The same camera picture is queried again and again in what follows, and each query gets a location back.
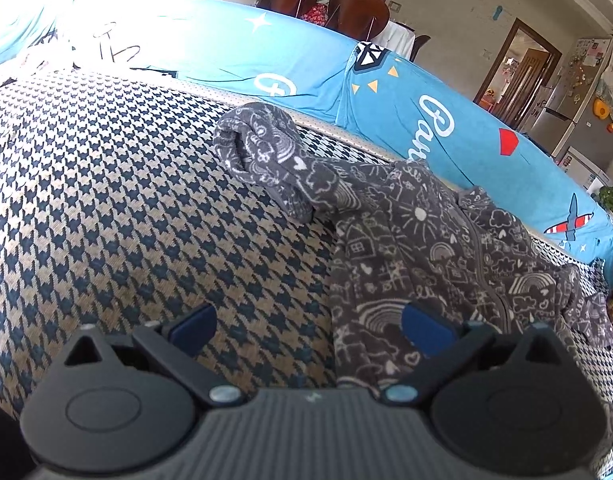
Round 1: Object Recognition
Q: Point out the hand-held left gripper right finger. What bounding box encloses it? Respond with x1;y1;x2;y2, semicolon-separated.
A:
384;302;562;405

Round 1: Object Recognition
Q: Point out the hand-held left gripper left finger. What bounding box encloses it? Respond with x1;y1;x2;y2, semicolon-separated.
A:
61;302;244;407

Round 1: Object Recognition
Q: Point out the grey patterned fleece garment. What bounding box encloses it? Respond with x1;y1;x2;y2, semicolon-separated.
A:
214;102;613;397

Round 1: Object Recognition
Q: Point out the houndstooth sofa seat cover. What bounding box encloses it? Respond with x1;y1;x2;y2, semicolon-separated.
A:
0;67;613;480

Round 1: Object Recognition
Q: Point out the white chest freezer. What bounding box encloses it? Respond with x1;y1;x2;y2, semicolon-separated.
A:
554;147;613;194

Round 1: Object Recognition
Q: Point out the silver refrigerator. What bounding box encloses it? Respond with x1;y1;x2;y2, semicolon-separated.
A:
521;35;613;162

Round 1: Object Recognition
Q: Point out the dark wooden chair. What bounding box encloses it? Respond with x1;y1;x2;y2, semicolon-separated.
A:
411;35;433;62

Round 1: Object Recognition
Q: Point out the dining table white tablecloth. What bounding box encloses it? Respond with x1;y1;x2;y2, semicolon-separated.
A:
374;20;418;59

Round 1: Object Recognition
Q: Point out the blue printed sofa cover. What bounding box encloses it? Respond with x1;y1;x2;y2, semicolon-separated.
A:
0;0;613;267

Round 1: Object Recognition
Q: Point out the red floral cloth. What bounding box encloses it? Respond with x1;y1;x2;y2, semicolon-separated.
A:
301;2;330;25

